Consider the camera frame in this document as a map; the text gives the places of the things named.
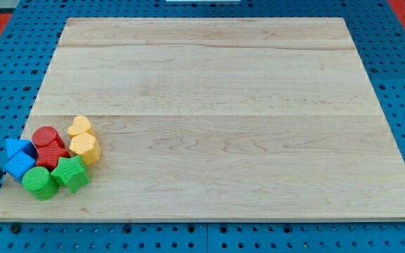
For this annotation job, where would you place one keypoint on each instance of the blue cube block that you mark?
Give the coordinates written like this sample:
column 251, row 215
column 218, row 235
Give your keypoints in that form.
column 18, row 165

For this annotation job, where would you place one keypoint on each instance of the light wooden board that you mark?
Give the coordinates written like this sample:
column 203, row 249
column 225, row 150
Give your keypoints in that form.
column 248, row 120

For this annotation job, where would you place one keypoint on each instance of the yellow hexagon block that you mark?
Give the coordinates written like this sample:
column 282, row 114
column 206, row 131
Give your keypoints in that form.
column 87, row 147

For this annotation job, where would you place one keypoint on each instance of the yellow heart block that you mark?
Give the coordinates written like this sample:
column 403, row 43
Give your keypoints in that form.
column 80, row 125

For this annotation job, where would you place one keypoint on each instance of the green star block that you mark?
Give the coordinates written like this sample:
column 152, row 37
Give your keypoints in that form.
column 71, row 173

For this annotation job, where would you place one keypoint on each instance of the red star block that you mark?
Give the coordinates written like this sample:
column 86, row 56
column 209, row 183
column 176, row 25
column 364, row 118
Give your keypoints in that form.
column 48, row 156

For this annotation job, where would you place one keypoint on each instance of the red cylinder block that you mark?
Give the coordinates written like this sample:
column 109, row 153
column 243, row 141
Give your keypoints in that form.
column 46, row 135

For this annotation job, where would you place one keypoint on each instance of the green cylinder block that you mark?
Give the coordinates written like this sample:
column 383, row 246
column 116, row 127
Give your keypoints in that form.
column 39, row 183

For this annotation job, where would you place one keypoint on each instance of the blue triangle block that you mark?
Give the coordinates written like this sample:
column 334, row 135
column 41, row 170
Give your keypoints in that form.
column 14, row 146

